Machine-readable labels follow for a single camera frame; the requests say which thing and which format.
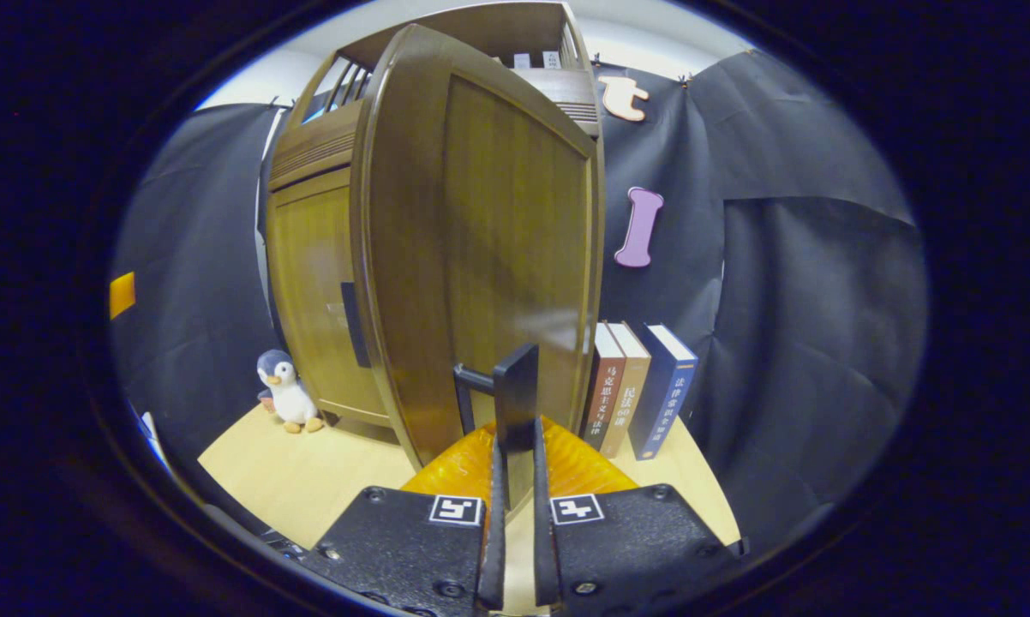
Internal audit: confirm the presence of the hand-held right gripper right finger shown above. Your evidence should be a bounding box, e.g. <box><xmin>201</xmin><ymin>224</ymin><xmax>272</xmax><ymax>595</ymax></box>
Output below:
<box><xmin>532</xmin><ymin>417</ymin><xmax>749</xmax><ymax>617</ymax></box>

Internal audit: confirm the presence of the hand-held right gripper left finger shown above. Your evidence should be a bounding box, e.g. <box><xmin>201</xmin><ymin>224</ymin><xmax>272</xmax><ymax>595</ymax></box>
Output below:
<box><xmin>299</xmin><ymin>426</ymin><xmax>509</xmax><ymax>617</ymax></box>

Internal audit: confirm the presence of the wooden shoe cabinet door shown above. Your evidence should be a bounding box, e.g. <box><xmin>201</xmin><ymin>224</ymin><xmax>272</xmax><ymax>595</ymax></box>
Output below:
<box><xmin>266</xmin><ymin>167</ymin><xmax>392</xmax><ymax>427</ymax></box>
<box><xmin>350</xmin><ymin>24</ymin><xmax>606</xmax><ymax>513</ymax></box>

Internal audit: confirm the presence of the wooden double-door shoe cabinet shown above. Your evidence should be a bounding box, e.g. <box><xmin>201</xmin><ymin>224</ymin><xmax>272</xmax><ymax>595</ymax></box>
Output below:
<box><xmin>262</xmin><ymin>0</ymin><xmax>606</xmax><ymax>429</ymax></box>

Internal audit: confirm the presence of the red-brown book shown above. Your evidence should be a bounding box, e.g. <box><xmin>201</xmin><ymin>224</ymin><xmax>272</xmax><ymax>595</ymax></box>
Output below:
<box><xmin>582</xmin><ymin>321</ymin><xmax>627</xmax><ymax>452</ymax></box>

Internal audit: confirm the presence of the tan book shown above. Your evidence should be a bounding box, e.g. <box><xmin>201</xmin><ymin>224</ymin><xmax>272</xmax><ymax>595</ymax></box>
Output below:
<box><xmin>601</xmin><ymin>321</ymin><xmax>653</xmax><ymax>459</ymax></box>

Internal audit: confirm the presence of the blue book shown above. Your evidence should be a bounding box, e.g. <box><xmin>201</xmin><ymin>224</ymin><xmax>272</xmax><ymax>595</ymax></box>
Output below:
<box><xmin>628</xmin><ymin>323</ymin><xmax>700</xmax><ymax>462</ymax></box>

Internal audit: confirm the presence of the penguin plush toy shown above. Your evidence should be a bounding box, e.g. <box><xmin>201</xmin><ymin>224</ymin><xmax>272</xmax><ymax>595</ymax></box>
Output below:
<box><xmin>255</xmin><ymin>349</ymin><xmax>325</xmax><ymax>434</ymax></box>

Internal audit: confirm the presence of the black backdrop cloth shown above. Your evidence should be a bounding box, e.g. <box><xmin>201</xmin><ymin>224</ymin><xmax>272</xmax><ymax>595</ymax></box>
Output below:
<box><xmin>108</xmin><ymin>47</ymin><xmax>929</xmax><ymax>549</ymax></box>

